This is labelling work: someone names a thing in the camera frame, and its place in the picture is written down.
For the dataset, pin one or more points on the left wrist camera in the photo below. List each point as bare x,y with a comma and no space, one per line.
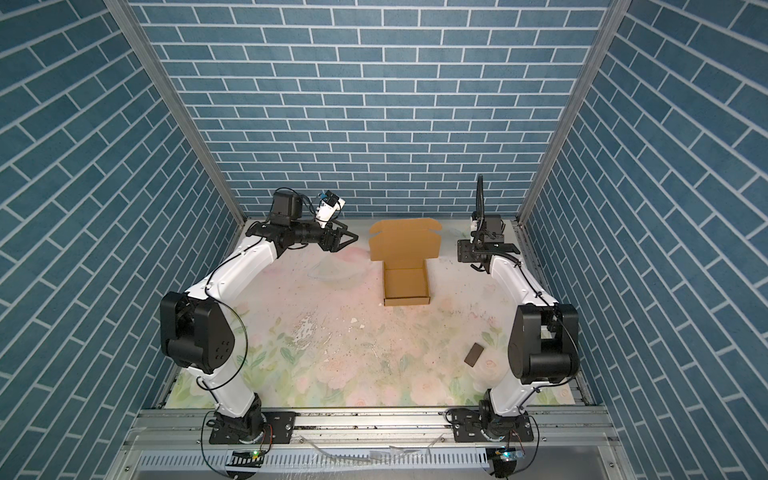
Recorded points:
330,204

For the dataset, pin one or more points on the aluminium mounting rail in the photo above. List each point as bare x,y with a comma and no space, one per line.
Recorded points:
570,425

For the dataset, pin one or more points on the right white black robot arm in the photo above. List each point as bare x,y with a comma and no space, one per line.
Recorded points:
543,347

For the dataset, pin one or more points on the right green circuit board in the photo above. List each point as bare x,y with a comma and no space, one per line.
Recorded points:
505,455

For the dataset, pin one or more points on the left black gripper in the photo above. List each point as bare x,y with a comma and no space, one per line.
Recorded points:
331,244

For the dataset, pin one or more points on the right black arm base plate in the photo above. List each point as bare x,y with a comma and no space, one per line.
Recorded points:
470,425

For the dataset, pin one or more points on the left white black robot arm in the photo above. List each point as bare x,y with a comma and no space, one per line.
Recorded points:
195,332

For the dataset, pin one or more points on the white slotted cable duct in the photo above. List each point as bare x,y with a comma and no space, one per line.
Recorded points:
306,460

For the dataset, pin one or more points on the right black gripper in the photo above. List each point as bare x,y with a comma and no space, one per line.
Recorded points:
464,247

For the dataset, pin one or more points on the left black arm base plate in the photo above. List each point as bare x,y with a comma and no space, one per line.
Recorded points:
255,428

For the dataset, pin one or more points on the brown cardboard box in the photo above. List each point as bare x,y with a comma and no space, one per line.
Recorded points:
403,247

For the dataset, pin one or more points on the small brown cardboard piece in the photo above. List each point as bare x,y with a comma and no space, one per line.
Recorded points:
474,354

